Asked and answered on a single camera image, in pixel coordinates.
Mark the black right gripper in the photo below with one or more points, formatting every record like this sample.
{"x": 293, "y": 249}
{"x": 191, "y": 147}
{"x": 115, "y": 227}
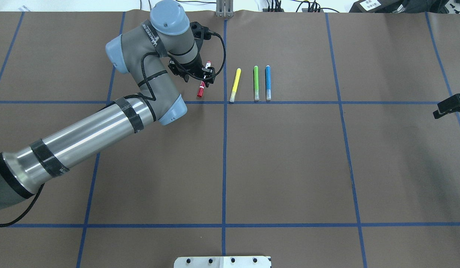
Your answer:
{"x": 449, "y": 106}

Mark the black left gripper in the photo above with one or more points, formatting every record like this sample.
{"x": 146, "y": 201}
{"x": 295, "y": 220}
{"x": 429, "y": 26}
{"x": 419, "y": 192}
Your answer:
{"x": 193, "y": 68}

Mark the red whiteboard marker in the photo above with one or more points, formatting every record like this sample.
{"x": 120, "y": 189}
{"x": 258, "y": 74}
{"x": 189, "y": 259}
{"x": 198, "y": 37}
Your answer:
{"x": 202, "y": 84}

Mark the blue highlighter pen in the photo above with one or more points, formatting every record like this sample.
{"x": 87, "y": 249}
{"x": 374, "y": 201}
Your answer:
{"x": 268, "y": 83}

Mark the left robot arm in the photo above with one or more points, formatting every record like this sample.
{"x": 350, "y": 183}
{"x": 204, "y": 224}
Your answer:
{"x": 165, "y": 44}

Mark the yellow highlighter pen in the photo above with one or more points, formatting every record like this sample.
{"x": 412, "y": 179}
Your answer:
{"x": 235, "y": 85}

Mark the green highlighter pen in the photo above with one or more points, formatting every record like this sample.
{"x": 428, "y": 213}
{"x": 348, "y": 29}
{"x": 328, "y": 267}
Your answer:
{"x": 256, "y": 83}

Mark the black power box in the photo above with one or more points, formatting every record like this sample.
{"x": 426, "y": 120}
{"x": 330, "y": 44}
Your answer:
{"x": 375, "y": 6}

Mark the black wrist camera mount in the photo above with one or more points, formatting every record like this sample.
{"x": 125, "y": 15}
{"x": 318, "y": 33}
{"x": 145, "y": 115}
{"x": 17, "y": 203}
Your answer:
{"x": 200, "y": 33}

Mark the grey aluminium post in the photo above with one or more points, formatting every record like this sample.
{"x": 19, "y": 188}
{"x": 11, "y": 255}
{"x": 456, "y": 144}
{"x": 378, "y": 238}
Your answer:
{"x": 224, "y": 8}

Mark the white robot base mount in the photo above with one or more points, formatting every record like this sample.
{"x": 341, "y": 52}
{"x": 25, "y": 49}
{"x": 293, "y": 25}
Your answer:
{"x": 223, "y": 262}

